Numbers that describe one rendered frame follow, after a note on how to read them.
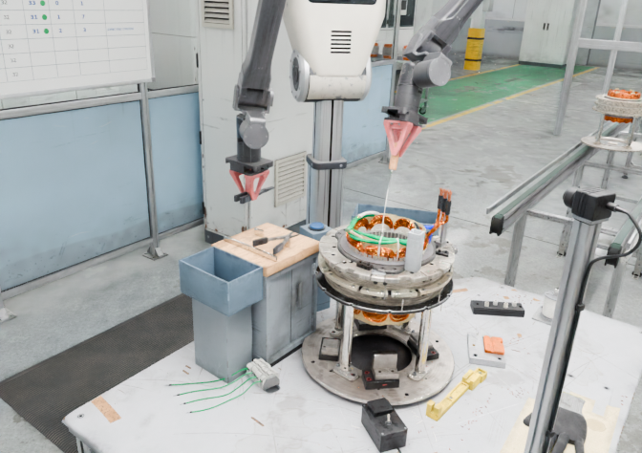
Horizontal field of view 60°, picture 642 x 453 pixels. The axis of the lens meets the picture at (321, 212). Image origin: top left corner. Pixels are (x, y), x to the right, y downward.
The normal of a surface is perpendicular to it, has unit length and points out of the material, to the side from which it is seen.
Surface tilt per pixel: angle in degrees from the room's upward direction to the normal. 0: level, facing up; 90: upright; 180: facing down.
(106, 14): 90
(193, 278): 90
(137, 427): 0
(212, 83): 90
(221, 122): 90
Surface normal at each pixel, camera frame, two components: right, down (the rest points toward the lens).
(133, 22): 0.80, 0.25
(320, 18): 0.29, 0.36
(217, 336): -0.62, 0.26
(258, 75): 0.18, 0.75
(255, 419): 0.04, -0.93
